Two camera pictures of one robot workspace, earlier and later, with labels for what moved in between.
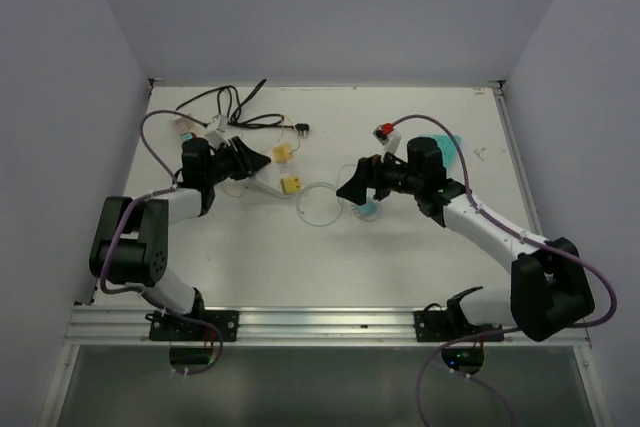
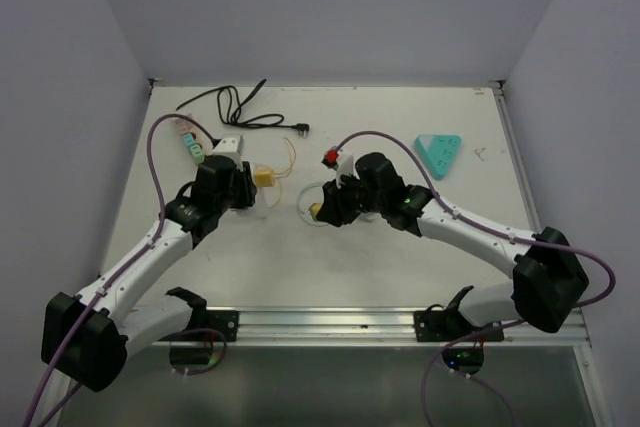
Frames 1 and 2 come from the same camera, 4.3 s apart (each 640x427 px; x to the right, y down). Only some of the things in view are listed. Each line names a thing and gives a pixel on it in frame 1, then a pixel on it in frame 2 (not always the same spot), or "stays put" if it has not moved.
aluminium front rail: x=271 y=326 stays put
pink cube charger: x=184 y=126 stays put
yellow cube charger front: x=291 y=185 → x=314 y=208
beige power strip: x=185 y=125 stays put
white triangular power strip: x=272 y=183 → x=266 y=198
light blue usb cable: x=337 y=188 stays put
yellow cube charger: x=282 y=153 → x=264 y=177
